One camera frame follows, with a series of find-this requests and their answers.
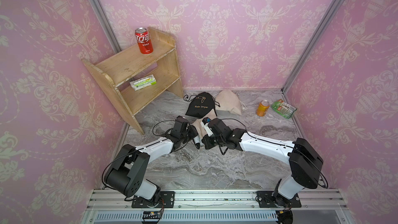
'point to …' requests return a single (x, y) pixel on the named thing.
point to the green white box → (143, 82)
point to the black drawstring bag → (201, 105)
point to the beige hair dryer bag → (228, 100)
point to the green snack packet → (283, 108)
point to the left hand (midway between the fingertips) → (198, 131)
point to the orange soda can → (262, 108)
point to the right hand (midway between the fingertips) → (202, 141)
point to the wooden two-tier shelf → (133, 80)
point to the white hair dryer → (198, 141)
